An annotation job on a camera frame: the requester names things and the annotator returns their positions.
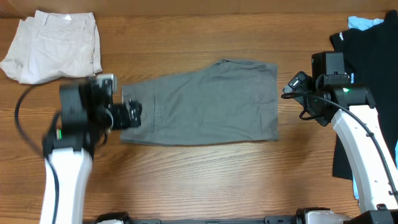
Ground grey shorts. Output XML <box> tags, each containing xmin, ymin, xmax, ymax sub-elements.
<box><xmin>120</xmin><ymin>60</ymin><xmax>279</xmax><ymax>146</ymax></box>

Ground light blue t-shirt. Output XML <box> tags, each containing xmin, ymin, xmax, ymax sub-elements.
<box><xmin>348</xmin><ymin>16</ymin><xmax>384</xmax><ymax>200</ymax></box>

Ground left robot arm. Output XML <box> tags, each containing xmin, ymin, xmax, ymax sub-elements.
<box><xmin>40</xmin><ymin>74</ymin><xmax>142</xmax><ymax>223</ymax></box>

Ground folded beige shorts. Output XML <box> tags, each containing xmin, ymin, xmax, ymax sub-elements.
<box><xmin>1</xmin><ymin>10</ymin><xmax>103</xmax><ymax>85</ymax></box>

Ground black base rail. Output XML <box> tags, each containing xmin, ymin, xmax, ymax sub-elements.
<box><xmin>84</xmin><ymin>210</ymin><xmax>397</xmax><ymax>224</ymax></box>

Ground black t-shirt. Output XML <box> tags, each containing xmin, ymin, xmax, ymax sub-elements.
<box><xmin>329</xmin><ymin>9</ymin><xmax>398</xmax><ymax>181</ymax></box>

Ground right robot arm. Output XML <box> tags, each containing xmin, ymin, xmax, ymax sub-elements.
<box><xmin>281</xmin><ymin>52</ymin><xmax>397</xmax><ymax>223</ymax></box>

